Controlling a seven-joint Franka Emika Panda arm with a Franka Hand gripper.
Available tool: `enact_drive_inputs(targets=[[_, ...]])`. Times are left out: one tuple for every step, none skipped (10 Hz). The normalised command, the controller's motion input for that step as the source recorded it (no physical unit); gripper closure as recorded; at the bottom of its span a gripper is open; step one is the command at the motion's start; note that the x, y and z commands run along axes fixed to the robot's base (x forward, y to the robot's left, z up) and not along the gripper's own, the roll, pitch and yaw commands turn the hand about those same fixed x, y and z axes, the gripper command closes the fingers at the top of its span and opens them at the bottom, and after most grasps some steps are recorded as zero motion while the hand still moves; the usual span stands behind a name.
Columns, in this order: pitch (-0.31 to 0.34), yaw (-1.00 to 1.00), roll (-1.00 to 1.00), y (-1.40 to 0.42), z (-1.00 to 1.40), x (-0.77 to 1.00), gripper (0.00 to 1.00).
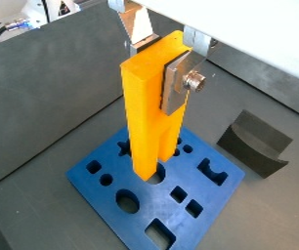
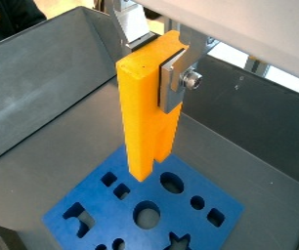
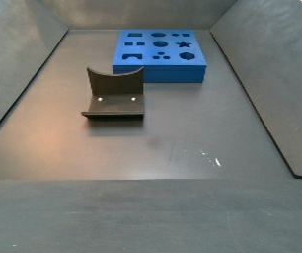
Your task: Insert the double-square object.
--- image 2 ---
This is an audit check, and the orange double-square peg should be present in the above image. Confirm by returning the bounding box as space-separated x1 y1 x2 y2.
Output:
116 30 187 182

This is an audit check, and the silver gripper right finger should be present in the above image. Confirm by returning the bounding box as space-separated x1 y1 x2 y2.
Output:
159 24 219 113

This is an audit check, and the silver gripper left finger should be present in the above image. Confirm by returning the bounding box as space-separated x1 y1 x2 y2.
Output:
109 0 157 53

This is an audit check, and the person in black shirt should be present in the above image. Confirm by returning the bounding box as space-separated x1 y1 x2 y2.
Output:
0 0 47 41

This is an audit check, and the black curved holder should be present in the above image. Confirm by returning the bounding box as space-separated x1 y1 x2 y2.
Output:
0 226 28 250

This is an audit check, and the grey bin enclosure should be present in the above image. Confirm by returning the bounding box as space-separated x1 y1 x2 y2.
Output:
0 7 299 250

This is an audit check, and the blue shape-sorting block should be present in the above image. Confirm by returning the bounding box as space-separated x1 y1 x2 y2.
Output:
43 148 244 250

